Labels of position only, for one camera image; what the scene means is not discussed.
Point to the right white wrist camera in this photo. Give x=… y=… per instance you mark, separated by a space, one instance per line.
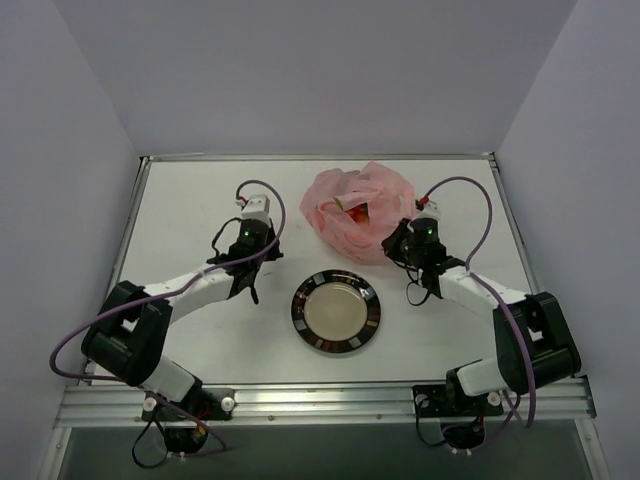
x=427 y=208

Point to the aluminium front rail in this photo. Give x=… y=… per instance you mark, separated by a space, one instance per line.
x=297 y=404

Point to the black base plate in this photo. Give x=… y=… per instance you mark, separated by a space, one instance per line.
x=206 y=404
x=435 y=401

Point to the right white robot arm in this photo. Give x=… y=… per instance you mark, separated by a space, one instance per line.
x=533 y=343

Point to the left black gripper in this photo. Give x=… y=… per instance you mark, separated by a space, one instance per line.
x=248 y=270

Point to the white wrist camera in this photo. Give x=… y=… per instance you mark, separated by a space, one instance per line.
x=427 y=208
x=256 y=207

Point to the fake fruits in bag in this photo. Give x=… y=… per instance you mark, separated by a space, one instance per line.
x=359 y=213

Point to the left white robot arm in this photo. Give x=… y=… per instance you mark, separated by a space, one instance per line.
x=129 y=343

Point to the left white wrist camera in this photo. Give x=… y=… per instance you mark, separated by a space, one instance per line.
x=256 y=207

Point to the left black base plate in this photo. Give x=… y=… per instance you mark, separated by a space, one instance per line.
x=206 y=404

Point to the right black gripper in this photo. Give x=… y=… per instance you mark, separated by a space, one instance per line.
x=398 y=242

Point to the black rimmed ceramic plate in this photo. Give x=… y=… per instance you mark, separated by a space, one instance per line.
x=336 y=311

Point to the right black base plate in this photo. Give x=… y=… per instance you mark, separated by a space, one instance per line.
x=435 y=401

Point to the pink plastic bag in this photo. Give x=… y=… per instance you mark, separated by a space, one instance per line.
x=390 y=198

